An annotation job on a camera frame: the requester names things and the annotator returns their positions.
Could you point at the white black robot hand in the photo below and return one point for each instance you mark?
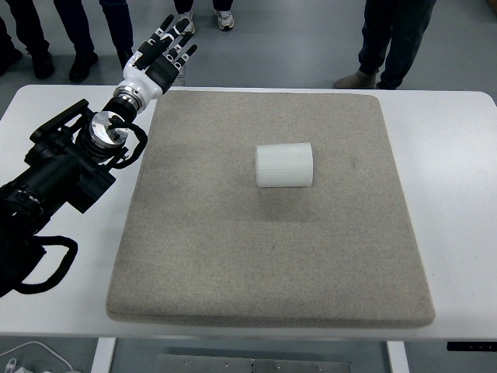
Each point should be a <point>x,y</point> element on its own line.
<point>144,79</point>

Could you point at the white cup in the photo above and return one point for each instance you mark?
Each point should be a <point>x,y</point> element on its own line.
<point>284,165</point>

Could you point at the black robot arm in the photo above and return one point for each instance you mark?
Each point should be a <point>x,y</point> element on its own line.
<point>46,175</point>

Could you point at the silver floor socket plate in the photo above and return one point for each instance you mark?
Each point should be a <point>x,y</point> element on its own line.
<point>181,77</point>

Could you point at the person in black shoes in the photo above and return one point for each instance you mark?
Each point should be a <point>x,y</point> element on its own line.
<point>35,35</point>
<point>83,39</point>

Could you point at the person in white sneakers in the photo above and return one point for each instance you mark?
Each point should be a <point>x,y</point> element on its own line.
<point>225,17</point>

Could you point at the grey-brown felt mat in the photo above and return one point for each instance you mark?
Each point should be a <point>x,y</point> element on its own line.
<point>272,252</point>

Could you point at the person in tan shoes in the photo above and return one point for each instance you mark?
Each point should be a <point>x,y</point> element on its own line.
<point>388,39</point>

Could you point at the white table leg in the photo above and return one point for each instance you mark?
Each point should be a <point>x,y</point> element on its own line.
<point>103,355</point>
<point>397,357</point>

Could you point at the grey metal plate with screws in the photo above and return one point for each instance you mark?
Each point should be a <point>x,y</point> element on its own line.
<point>252,365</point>

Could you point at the black table control panel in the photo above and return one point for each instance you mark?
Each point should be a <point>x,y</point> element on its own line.
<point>471,346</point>

